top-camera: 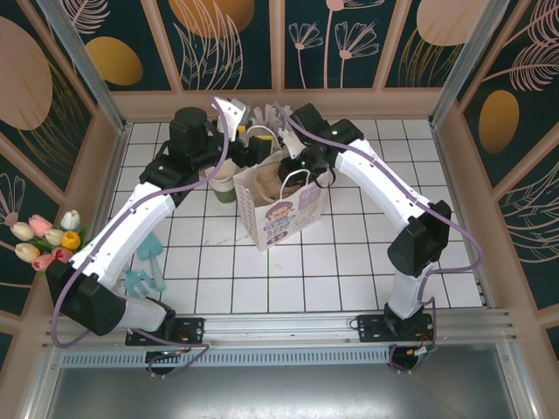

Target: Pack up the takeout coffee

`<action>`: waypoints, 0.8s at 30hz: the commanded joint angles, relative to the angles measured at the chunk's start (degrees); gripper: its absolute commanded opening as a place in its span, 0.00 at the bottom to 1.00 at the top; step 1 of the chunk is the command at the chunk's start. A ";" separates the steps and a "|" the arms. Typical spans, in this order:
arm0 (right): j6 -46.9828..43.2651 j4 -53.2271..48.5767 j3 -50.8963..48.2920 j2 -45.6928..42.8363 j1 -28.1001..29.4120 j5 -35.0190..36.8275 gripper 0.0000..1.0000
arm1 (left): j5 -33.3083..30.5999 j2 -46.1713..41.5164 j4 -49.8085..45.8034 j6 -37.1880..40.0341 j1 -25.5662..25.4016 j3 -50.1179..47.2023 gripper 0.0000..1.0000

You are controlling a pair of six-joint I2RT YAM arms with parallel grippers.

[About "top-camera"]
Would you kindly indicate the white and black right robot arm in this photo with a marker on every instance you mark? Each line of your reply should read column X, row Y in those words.
column 375, row 179

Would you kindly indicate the teal plastic toy shovel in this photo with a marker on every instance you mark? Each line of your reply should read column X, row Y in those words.
column 150, row 246

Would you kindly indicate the artificial tulip bouquet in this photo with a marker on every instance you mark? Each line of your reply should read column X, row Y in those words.
column 70, row 239

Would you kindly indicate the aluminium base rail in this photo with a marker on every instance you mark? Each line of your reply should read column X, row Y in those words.
column 284, row 327

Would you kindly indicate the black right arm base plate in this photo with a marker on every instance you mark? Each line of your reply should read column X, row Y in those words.
column 369, row 327

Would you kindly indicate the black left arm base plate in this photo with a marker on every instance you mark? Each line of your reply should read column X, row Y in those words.
column 195, row 328

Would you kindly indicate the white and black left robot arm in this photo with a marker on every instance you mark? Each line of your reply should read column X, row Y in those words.
column 131, row 222

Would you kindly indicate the grey sheet metal panel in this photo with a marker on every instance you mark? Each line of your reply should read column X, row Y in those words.
column 279, row 393

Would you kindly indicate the white printed paper carry bag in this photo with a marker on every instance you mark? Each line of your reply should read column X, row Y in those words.
column 284, row 218

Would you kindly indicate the aluminium frame post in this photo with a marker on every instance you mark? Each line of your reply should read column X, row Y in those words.
column 85, row 65
column 469, row 65

